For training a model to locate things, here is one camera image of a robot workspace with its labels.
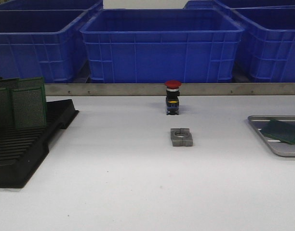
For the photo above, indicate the back right blue crate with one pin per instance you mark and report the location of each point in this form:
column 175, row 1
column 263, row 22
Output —
column 230, row 4

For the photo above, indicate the red emergency stop button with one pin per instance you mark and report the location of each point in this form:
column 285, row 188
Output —
column 172, row 94

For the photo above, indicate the black slotted board rack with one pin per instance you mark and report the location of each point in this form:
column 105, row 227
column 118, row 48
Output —
column 22, row 151

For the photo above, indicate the back left blue crate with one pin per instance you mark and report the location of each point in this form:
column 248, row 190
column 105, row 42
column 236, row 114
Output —
column 50, row 4

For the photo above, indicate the grey metal clamp block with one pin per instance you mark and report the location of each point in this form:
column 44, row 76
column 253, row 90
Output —
column 181, row 137

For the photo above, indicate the silver metal tray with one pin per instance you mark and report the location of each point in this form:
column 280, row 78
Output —
column 276, row 146

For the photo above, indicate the left blue plastic crate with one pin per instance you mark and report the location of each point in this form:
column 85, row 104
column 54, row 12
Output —
column 42, row 43

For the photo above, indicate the right blue plastic crate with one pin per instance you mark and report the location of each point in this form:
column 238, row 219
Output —
column 266, row 52

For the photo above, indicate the metal table edge rail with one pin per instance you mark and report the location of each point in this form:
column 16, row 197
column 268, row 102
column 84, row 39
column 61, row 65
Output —
column 154, row 89

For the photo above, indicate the centre blue plastic crate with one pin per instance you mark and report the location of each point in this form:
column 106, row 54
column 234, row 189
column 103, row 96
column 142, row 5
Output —
column 154, row 46

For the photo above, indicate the blue plastic crate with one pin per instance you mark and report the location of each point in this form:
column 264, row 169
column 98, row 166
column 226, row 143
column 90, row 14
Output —
column 266, row 52
column 154, row 46
column 42, row 43

